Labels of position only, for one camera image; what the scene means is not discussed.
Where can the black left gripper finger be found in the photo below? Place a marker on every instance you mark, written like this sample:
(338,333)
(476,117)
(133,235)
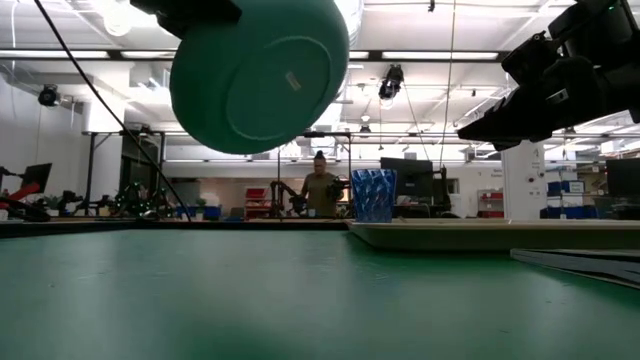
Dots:
(195,15)

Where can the teal round plate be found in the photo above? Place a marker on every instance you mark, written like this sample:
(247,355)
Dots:
(260,90)

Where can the blue faceted cup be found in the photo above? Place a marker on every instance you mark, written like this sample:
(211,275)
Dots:
(374,197)

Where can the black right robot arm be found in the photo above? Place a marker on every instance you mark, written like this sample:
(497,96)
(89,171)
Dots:
(600,25)

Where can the beige plastic tray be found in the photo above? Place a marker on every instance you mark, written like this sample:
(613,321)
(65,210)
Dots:
(475,235)

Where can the blue storage bins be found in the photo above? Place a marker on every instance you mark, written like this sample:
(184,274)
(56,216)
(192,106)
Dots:
(570,200)

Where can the black monitor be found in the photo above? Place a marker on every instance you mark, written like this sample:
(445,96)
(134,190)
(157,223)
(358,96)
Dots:
(37,176)
(624,177)
(406,180)

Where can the Acadia picture card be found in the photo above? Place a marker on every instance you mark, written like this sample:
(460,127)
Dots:
(600,265)

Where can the black metal rack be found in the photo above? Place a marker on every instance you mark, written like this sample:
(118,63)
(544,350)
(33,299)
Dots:
(135,165)

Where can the person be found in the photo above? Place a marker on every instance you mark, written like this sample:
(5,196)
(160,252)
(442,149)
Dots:
(320,192)

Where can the red storage shelf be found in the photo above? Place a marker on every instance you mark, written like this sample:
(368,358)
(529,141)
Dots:
(256,200)

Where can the green table mat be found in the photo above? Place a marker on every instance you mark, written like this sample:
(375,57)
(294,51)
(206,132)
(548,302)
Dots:
(250,300)

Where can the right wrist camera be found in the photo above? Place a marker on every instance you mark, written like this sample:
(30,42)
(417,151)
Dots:
(532,60)

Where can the black hanging camera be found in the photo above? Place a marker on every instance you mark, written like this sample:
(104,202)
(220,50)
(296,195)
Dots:
(391,82)

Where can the black ceiling camera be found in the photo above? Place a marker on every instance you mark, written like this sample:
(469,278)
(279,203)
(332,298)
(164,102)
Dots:
(48,95)

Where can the black metal table frame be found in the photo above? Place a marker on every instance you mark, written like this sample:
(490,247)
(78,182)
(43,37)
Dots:
(150,225)

